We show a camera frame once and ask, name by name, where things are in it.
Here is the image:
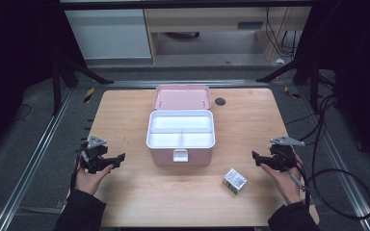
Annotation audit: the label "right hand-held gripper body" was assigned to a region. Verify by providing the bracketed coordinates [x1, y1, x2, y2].
[269, 136, 305, 173]

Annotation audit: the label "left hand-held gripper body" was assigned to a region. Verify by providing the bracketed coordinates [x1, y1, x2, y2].
[76, 136, 110, 174]

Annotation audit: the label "small white green carton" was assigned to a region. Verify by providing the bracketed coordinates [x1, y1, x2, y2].
[222, 167, 248, 195]

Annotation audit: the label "white divided tray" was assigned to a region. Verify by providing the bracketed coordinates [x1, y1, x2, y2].
[146, 110, 216, 149]

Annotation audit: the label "pink storage box with lid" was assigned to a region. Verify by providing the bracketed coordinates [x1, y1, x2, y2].
[145, 84, 216, 167]

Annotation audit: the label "person's left hand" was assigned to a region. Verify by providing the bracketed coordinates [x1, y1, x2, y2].
[74, 164, 115, 196]

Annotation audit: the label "person's right hand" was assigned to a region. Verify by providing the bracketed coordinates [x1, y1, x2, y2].
[259, 155, 304, 206]

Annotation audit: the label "yellow black tape strip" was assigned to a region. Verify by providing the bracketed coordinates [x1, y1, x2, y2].
[83, 87, 96, 104]
[283, 85, 302, 100]

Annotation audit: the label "black metal stand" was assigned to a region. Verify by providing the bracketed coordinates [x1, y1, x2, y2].
[51, 57, 116, 116]
[255, 52, 323, 114]

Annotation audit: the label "white cabinet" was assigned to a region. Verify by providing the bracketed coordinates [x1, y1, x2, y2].
[65, 8, 152, 61]

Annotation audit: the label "light wooden desk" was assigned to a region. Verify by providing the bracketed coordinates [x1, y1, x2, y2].
[143, 6, 312, 64]

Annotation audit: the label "right hand-held gripper black cable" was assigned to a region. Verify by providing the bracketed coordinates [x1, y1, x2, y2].
[287, 157, 311, 211]

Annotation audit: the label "hand-held gripper black cable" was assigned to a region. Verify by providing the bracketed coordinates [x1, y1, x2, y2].
[287, 157, 311, 211]
[69, 148, 82, 194]

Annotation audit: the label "left hand-held gripper black cable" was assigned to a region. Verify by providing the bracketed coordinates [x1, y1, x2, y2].
[69, 148, 82, 194]

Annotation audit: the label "thin black floor cable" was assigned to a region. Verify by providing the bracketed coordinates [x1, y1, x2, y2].
[283, 94, 339, 147]
[12, 102, 33, 122]

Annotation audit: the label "long metal floor rail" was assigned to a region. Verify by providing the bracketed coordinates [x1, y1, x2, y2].
[0, 87, 75, 231]
[297, 86, 370, 231]

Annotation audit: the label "metal cross rail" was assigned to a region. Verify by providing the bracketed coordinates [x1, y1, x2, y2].
[104, 79, 273, 90]

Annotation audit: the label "black cables under desk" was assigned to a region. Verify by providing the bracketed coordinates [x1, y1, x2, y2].
[264, 7, 303, 59]

